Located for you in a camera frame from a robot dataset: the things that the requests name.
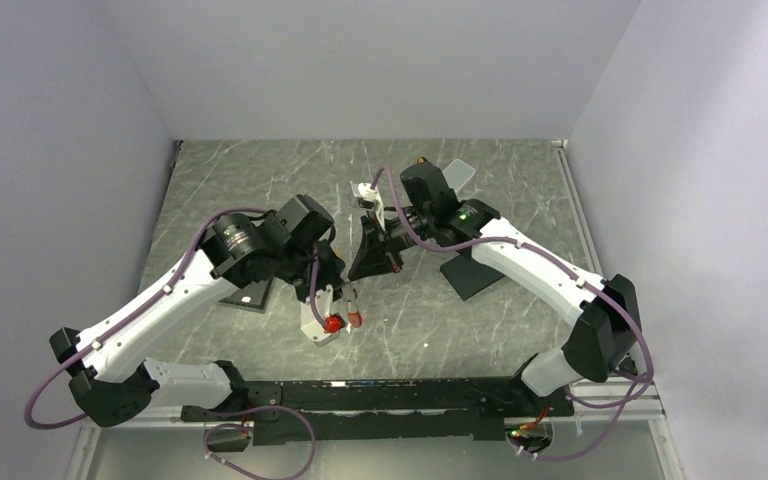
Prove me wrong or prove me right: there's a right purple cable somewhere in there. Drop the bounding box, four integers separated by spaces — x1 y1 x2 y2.
369 165 656 463

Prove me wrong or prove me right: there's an aluminium frame rail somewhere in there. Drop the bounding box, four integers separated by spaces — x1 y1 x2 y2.
85 399 183 428

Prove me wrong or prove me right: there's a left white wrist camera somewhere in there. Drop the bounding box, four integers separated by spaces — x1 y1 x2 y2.
300 286 348 347

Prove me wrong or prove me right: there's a black flat rectangular pad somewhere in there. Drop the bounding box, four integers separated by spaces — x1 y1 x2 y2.
440 256 504 301

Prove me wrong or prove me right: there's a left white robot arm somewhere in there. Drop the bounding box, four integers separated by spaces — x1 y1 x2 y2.
50 195 362 427

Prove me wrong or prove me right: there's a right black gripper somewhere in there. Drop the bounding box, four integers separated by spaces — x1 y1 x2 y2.
348 207 435 281

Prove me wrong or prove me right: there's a white square box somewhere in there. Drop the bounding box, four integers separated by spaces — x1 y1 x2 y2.
442 159 476 193

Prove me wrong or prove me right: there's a black box with label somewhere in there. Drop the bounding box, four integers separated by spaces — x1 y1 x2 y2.
220 280 273 313

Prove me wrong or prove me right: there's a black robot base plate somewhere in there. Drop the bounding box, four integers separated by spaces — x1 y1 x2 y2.
180 377 574 446

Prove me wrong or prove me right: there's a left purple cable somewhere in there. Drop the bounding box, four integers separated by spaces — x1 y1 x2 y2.
23 207 342 480

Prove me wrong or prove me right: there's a purple cable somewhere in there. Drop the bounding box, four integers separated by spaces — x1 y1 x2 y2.
369 165 656 463
23 207 342 480

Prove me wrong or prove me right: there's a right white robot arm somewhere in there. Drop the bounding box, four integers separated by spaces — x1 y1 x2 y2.
349 158 652 415

